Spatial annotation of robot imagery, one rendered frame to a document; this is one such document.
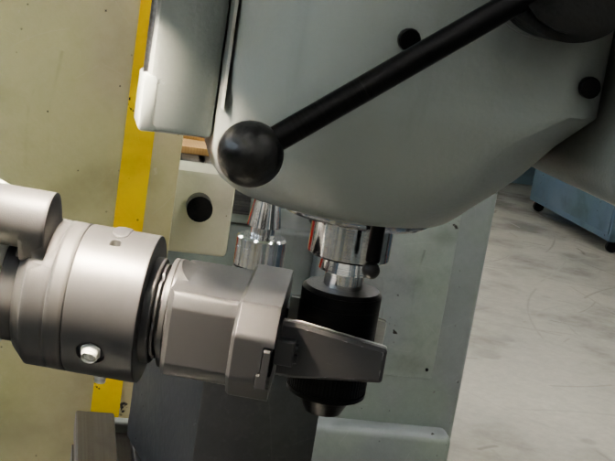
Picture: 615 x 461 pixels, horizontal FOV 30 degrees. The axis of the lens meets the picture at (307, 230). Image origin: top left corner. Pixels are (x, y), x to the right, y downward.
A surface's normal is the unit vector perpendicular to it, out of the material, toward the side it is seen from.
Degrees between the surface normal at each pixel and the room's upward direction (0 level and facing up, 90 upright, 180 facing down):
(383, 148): 118
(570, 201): 90
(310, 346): 90
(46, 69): 90
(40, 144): 90
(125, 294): 66
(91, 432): 0
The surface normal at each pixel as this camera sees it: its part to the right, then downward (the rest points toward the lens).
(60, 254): 0.07, -0.55
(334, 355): -0.06, 0.20
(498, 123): 0.14, 0.53
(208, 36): 0.19, 0.23
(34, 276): 0.01, -0.27
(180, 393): -0.92, -0.06
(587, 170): -0.98, 0.05
